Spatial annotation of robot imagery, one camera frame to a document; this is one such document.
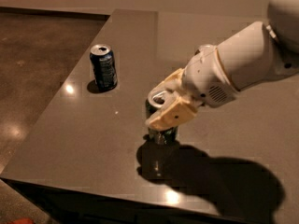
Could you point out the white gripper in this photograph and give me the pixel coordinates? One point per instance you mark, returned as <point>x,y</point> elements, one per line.
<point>204,76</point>

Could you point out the green soda can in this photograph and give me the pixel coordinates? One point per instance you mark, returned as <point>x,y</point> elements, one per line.
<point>162,131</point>

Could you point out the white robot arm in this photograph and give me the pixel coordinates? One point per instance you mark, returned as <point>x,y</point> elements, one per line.
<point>263,51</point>

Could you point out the blue soda can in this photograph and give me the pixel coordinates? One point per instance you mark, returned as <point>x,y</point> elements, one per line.
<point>103,62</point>

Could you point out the small red object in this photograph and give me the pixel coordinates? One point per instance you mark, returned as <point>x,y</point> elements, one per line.
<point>24,220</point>

